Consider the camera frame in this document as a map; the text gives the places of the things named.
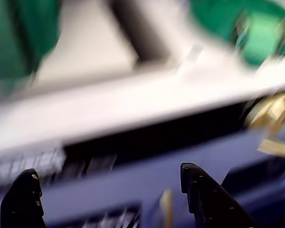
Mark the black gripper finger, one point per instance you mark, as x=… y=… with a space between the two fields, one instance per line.
x=21 y=204
x=211 y=204

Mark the blue dishwasher door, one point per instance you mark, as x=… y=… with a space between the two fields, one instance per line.
x=109 y=190

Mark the blue oven door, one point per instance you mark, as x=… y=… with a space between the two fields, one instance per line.
x=263 y=190

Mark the green cloth left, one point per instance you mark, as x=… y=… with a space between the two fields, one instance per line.
x=19 y=35

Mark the grey toy sink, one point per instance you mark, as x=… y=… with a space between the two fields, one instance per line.
x=145 y=35

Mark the blue wooden toy kitchen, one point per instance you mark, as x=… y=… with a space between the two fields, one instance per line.
x=133 y=107

